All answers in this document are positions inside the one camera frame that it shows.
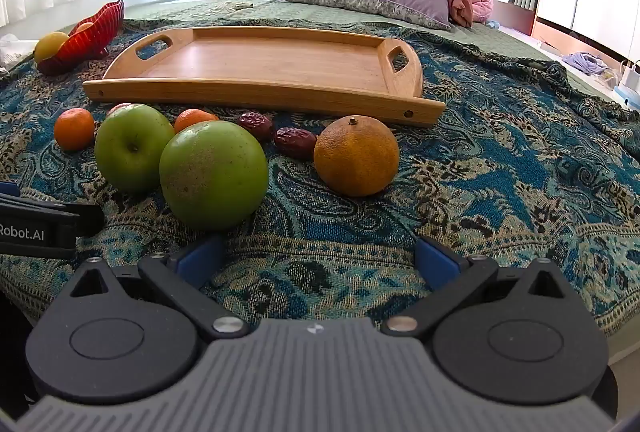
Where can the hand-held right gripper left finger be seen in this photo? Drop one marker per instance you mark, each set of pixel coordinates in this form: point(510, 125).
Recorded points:
point(200, 258)

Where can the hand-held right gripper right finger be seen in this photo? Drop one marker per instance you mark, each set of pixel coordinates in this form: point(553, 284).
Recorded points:
point(437, 262)

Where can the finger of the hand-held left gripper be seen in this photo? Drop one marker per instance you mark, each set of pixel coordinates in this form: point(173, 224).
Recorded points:
point(87, 219)

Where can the large green apple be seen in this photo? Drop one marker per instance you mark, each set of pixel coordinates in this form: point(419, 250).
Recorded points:
point(214, 175)

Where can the large dull orange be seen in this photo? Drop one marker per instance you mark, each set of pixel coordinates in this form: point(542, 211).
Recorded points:
point(356, 157)

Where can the red dried date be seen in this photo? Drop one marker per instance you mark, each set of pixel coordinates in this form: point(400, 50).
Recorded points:
point(255, 125)
point(295, 142)

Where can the wooden serving tray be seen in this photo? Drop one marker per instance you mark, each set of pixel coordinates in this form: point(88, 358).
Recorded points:
point(260, 62)

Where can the blue paisley blanket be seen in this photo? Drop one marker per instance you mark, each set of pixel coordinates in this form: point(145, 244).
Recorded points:
point(500, 172)

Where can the yellow lemon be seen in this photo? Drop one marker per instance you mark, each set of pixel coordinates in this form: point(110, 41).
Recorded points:
point(50, 46)

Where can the red ribbed glass bowl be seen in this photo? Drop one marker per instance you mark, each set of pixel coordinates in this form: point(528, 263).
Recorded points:
point(87, 39)

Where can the white plastic bag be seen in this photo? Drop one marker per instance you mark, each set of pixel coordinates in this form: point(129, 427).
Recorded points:
point(11, 49)

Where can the orange fruit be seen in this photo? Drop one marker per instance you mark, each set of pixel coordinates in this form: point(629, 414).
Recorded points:
point(84, 27)

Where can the green quilted bedspread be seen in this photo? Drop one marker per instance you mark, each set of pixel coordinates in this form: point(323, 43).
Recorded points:
point(470, 37)

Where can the pale blue clothes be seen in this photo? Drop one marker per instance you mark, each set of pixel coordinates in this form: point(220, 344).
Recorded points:
point(582, 62)

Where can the white appliance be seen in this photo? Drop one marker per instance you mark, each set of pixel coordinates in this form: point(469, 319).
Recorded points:
point(631, 79)

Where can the brown bed frame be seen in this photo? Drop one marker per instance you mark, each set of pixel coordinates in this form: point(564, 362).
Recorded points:
point(515, 14)

